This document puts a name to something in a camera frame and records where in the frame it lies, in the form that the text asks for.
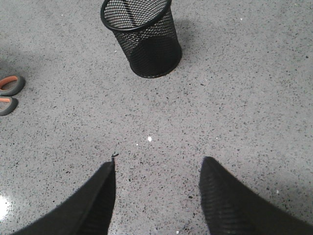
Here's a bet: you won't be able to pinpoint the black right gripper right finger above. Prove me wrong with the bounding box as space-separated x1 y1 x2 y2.
199 157 313 235

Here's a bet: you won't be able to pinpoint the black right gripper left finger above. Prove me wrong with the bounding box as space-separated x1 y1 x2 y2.
14 160 116 235

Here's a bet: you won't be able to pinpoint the grey and orange scissors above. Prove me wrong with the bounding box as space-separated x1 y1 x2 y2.
0 75 25 116

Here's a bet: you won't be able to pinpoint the black mesh pen bucket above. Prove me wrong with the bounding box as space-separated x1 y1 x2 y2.
100 0 182 78

